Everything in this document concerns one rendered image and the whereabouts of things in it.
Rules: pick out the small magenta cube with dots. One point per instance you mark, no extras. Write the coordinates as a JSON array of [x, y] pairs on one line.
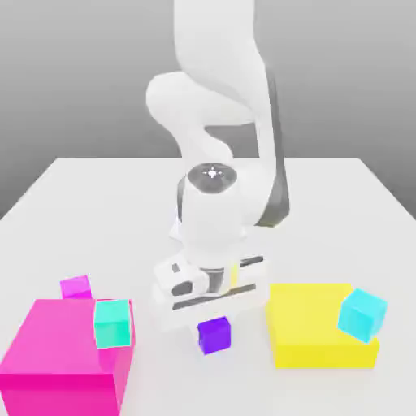
[[76, 287]]

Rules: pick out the small purple cube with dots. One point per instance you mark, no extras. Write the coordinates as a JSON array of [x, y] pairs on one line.
[[214, 335]]

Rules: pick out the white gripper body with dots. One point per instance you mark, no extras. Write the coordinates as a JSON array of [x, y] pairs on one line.
[[214, 308]]

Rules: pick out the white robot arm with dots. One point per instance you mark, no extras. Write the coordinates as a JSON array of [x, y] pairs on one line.
[[211, 211]]

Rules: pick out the large yellow box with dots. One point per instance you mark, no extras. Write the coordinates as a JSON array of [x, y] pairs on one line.
[[305, 328]]

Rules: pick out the large pink box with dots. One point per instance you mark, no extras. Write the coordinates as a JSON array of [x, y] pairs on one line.
[[58, 354]]

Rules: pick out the small cyan cube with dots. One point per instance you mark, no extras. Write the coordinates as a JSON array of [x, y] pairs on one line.
[[360, 315]]

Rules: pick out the small teal cube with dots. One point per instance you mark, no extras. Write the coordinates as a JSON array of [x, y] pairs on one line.
[[112, 323]]

